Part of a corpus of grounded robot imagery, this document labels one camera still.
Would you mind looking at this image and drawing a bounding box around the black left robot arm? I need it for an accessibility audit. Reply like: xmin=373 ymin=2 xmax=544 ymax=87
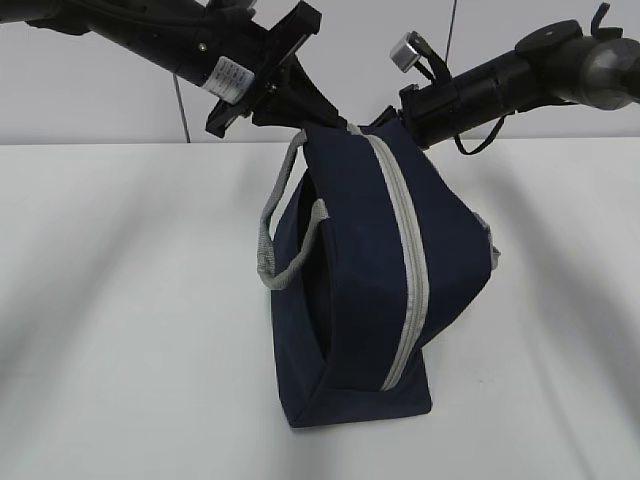
xmin=1 ymin=1 xmax=347 ymax=138

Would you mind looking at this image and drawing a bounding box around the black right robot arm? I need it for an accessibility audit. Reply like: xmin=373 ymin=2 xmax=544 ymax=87
xmin=372 ymin=3 xmax=639 ymax=155

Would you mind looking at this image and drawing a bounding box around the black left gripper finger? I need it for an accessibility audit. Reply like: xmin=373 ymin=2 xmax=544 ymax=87
xmin=287 ymin=57 xmax=347 ymax=129
xmin=251 ymin=82 xmax=321 ymax=127

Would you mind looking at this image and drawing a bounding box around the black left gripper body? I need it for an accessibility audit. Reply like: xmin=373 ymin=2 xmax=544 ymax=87
xmin=204 ymin=1 xmax=320 ymax=135

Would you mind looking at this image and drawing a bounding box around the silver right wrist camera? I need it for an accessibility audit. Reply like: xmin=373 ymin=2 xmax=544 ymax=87
xmin=389 ymin=31 xmax=452 ymax=84

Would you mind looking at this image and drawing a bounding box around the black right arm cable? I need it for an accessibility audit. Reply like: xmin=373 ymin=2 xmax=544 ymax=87
xmin=453 ymin=114 xmax=511 ymax=155

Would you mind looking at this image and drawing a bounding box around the navy insulated lunch bag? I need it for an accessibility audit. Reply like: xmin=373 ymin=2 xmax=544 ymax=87
xmin=257 ymin=120 xmax=500 ymax=428

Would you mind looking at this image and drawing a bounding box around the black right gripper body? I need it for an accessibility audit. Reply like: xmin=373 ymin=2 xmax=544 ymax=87
xmin=369 ymin=84 xmax=460 ymax=150

